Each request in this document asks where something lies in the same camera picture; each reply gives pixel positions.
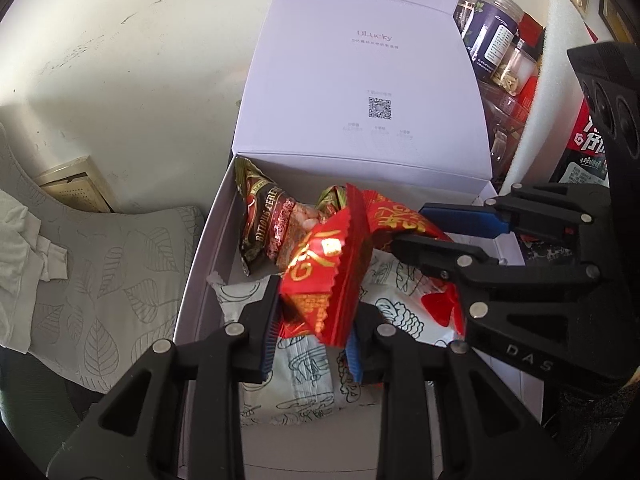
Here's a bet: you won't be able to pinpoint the grey sweater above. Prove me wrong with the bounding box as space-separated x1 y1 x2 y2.
0 190 68 353

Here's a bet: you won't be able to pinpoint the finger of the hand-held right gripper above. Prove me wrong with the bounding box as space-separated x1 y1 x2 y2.
391 234 608 356
420 183 608 248

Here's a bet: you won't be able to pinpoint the white bread packet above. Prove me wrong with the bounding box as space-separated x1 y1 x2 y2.
357 250 468 346
207 270 381 428

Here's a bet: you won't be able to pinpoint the red box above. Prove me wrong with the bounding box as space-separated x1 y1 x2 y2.
515 12 547 111

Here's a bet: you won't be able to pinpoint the dark brown snack packet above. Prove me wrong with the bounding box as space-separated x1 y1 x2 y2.
235 156 361 276

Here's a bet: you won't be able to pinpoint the dark narrow picture frame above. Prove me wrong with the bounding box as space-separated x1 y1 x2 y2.
597 0 636 46

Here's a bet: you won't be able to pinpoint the beige wall vent panel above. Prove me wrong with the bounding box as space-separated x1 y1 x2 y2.
32 156 118 213

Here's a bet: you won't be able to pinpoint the red black noodle bag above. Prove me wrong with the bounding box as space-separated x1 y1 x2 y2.
550 100 613 186

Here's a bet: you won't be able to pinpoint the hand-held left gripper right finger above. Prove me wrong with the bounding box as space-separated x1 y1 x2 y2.
347 305 588 480

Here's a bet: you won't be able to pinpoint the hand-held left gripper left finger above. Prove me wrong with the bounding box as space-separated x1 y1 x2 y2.
47 275 282 480

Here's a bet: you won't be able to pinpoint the red pouch bag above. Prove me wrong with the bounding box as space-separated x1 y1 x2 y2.
580 12 600 45

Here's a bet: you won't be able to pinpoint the clear plastic container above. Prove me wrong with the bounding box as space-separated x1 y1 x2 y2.
480 80 531 181

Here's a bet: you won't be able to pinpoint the red gold-print snack packet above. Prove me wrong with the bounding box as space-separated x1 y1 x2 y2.
277 184 376 348

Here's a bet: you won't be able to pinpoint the clear jar pale contents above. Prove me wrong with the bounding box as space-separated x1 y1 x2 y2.
490 37 541 96

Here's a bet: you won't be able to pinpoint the dark green chair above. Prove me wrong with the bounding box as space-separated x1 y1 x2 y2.
0 350 101 461

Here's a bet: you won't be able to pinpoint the white foam board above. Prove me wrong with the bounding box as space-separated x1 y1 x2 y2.
497 0 611 196

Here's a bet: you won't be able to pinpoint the purple label plastic jar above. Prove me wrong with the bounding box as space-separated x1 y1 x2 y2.
462 0 524 81

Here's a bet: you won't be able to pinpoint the white hinged-lid gift box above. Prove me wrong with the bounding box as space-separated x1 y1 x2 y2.
172 0 546 480

